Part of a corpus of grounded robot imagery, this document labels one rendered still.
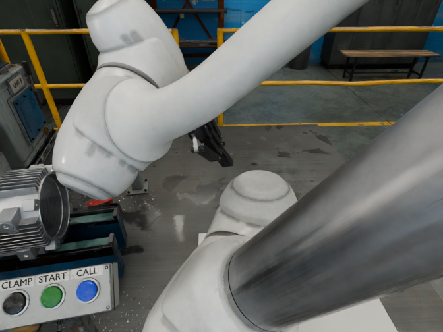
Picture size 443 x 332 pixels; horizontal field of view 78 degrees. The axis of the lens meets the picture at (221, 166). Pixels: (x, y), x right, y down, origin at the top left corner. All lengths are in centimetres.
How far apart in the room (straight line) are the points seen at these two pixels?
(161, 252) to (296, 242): 65
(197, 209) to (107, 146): 66
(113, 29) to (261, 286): 36
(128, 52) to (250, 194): 28
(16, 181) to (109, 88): 42
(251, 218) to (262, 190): 5
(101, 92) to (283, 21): 21
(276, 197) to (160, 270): 45
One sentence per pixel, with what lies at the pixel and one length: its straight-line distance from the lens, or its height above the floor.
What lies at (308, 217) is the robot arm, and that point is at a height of 131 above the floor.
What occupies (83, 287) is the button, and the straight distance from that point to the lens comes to 50.
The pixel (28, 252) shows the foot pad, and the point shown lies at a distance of 73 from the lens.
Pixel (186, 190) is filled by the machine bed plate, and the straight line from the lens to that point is 103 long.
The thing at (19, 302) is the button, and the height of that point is 107.
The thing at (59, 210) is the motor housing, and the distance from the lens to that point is 83.
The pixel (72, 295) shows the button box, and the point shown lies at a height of 106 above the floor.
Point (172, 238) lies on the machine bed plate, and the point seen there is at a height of 80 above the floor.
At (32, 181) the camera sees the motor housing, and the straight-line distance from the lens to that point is 70.
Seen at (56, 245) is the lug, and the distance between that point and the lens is 75.
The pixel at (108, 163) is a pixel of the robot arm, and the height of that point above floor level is 129.
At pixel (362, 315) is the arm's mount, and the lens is 70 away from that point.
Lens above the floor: 147
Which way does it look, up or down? 36 degrees down
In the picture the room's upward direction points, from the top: straight up
